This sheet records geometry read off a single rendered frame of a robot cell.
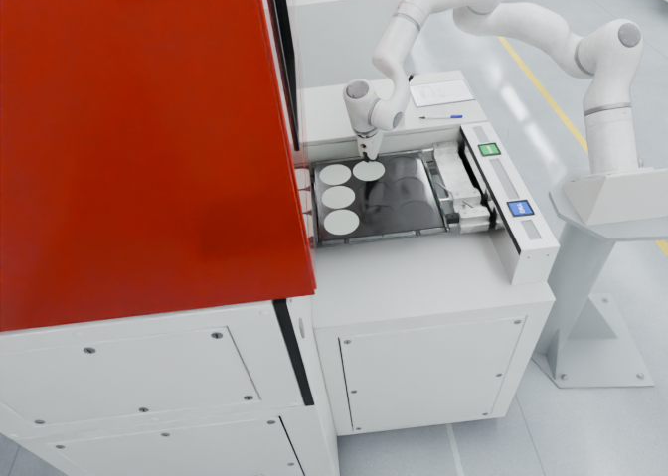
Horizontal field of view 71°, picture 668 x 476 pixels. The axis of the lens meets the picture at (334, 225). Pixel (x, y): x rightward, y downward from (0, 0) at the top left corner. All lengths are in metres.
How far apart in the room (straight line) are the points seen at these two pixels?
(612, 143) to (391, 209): 0.64
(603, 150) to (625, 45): 0.28
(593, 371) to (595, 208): 0.91
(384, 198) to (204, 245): 0.81
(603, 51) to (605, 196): 0.39
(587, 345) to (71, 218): 2.01
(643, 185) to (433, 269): 0.60
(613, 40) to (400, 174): 0.67
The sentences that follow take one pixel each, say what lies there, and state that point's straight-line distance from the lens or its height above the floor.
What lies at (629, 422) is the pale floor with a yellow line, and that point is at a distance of 2.19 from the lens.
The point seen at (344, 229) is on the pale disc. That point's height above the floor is 0.90.
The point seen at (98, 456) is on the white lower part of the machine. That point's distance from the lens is 1.42.
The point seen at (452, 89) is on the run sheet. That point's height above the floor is 0.97.
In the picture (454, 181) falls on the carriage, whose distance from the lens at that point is 1.50.
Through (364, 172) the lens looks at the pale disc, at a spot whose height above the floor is 0.90.
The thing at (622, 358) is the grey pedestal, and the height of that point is 0.01.
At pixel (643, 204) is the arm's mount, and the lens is 1.57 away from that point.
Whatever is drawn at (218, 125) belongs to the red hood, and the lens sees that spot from 0.55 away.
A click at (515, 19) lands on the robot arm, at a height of 1.28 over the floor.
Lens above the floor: 1.85
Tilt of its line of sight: 45 degrees down
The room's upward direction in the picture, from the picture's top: 7 degrees counter-clockwise
